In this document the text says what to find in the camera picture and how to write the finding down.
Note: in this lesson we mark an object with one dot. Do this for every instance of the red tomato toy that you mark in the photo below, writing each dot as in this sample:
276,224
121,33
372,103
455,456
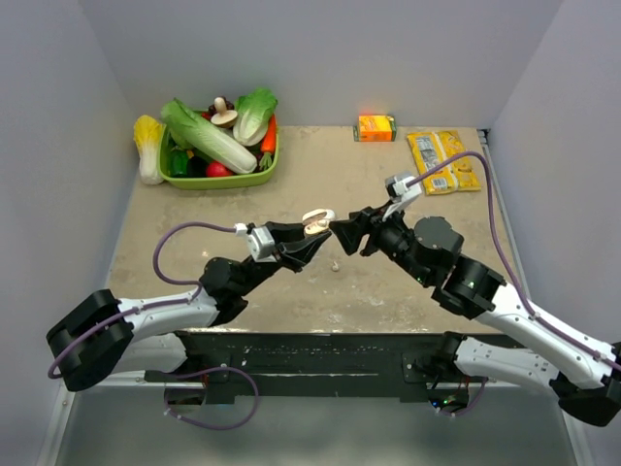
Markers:
218,170

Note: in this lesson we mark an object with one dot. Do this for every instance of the yellow cabbage toy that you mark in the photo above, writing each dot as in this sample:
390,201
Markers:
147,136

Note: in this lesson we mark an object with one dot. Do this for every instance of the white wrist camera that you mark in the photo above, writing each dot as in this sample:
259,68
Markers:
259,241
402,191

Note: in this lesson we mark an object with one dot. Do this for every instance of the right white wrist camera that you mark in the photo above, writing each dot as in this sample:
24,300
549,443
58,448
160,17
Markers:
402,191

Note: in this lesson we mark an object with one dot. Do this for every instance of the green pepper toy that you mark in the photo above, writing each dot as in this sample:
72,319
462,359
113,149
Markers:
178,163

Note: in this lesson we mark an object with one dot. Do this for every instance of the white oval charging case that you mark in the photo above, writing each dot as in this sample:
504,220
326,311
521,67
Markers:
328,213

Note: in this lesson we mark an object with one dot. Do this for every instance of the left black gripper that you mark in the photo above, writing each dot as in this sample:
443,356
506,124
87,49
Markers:
290,250

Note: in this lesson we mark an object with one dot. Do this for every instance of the dark eggplant toy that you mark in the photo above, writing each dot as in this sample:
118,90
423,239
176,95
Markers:
196,167

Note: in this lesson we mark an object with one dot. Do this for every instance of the green plastic basket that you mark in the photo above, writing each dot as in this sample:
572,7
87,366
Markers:
255,178

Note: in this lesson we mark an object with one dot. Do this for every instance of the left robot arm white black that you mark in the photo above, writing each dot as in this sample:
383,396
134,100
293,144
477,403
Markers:
104,334

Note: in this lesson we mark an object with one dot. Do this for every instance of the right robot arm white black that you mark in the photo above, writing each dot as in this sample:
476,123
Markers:
582,371

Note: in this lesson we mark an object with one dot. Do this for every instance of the beige mushroom toy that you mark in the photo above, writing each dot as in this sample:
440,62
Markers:
223,116

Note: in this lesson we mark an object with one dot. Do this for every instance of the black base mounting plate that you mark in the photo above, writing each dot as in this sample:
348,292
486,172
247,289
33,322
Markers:
218,367

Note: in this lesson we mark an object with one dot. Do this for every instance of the small green cabbage toy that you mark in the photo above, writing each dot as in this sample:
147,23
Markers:
254,112

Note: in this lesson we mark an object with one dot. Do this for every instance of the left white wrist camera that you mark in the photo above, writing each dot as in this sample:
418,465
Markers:
259,241

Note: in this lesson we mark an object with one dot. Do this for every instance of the orange green small box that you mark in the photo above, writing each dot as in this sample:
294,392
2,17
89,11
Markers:
375,128

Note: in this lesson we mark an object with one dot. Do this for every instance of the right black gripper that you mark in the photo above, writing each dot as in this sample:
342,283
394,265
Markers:
349,231

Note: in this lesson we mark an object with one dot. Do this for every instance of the yellow snack package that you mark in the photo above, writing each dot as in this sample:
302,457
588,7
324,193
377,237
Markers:
430,149

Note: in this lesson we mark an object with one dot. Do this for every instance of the large napa cabbage toy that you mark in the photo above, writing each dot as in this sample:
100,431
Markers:
189,129

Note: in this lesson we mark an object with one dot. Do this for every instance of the beige small charging case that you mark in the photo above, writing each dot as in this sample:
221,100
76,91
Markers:
314,225

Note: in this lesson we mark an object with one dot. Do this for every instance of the orange carrot toy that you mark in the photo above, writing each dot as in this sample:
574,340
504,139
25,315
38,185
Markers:
268,146

